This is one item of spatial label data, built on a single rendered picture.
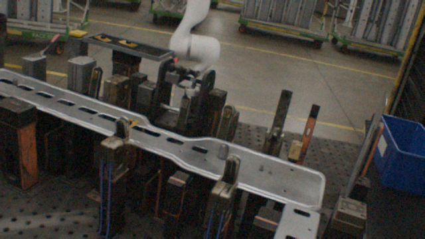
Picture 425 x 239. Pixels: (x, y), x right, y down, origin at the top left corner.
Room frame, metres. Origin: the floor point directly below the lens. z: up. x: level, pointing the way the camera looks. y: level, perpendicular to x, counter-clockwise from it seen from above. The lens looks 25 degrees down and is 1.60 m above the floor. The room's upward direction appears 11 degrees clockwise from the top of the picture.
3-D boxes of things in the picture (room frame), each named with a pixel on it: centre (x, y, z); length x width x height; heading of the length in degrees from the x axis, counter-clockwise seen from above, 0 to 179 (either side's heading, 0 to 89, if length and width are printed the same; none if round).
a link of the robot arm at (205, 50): (1.67, 0.13, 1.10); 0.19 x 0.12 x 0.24; 100
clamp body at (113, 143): (0.94, 0.27, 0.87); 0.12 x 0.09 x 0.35; 165
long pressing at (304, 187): (1.12, 0.31, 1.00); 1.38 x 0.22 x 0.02; 75
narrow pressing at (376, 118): (0.92, -0.41, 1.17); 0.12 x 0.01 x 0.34; 165
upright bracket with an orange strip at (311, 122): (1.12, -0.30, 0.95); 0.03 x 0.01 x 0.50; 75
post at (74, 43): (1.58, 0.67, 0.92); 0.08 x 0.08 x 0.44; 75
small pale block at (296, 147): (1.10, -0.27, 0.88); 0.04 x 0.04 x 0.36; 75
